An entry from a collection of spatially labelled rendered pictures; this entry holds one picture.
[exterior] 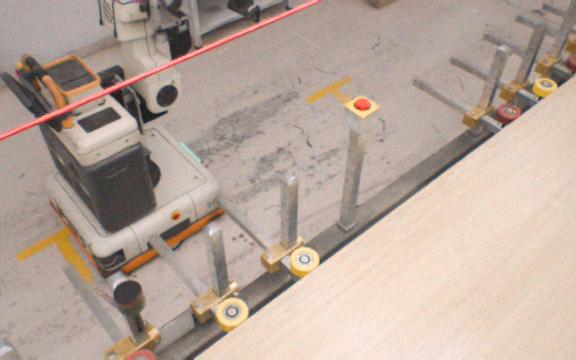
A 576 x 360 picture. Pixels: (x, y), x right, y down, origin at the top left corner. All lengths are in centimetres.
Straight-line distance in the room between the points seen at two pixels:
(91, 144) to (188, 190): 63
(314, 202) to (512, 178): 127
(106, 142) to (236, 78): 172
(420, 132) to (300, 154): 75
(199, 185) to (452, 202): 128
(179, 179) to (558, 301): 171
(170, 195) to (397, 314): 141
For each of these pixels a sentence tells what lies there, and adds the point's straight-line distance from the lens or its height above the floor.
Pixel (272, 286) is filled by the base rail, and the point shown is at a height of 70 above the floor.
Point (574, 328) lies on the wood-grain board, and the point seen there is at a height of 90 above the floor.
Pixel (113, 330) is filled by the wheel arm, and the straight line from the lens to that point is 151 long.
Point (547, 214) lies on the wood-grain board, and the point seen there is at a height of 90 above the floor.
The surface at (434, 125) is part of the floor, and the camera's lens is 344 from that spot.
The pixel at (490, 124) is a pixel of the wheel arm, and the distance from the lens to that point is 218.
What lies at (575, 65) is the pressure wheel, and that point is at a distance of 250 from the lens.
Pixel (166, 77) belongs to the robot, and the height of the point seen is 81.
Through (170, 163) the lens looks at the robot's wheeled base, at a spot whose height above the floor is 28.
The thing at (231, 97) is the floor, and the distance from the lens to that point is 354.
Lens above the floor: 213
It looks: 46 degrees down
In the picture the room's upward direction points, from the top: 1 degrees clockwise
